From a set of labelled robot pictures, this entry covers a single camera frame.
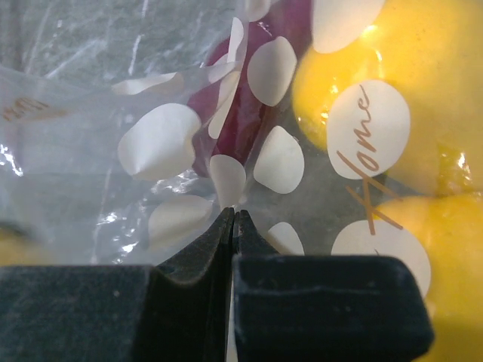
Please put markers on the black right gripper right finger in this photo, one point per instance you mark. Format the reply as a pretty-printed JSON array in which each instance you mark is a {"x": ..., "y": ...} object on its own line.
[{"x": 323, "y": 308}]

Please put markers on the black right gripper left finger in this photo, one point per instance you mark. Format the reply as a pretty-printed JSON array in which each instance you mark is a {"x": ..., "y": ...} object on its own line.
[{"x": 175, "y": 311}]

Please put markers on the clear white-slider zip bag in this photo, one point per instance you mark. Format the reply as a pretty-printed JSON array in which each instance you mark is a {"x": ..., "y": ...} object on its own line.
[{"x": 105, "y": 177}]

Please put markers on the fake purple onion slice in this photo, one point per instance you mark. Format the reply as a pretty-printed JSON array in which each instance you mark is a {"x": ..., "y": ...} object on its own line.
[{"x": 247, "y": 116}]

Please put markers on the fake yellow lemon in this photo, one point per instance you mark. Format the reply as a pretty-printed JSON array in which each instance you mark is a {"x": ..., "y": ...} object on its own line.
[{"x": 19, "y": 250}]

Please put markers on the fake yellow bell pepper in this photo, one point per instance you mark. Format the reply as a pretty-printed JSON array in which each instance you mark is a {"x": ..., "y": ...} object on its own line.
[{"x": 392, "y": 91}]

